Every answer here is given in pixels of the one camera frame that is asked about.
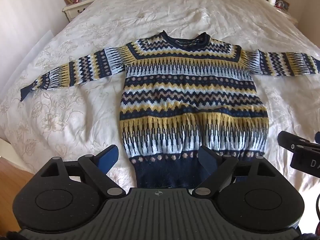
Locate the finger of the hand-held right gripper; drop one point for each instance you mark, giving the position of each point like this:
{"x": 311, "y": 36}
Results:
{"x": 287, "y": 140}

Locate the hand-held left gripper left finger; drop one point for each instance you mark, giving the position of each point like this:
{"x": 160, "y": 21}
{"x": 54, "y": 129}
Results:
{"x": 110, "y": 158}

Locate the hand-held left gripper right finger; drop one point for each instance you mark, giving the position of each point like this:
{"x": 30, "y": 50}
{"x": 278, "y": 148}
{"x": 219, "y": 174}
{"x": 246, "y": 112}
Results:
{"x": 207, "y": 160}

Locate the patterned knit sweater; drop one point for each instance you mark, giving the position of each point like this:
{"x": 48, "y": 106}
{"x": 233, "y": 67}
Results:
{"x": 192, "y": 100}

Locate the dark nightstand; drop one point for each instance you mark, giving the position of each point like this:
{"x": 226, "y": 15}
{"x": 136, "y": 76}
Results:
{"x": 283, "y": 4}

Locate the cream nightstand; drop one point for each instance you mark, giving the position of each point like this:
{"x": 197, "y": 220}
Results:
{"x": 75, "y": 10}

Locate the white floral bedspread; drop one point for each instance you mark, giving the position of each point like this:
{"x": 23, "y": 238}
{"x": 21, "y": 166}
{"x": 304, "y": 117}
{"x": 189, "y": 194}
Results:
{"x": 175, "y": 10}

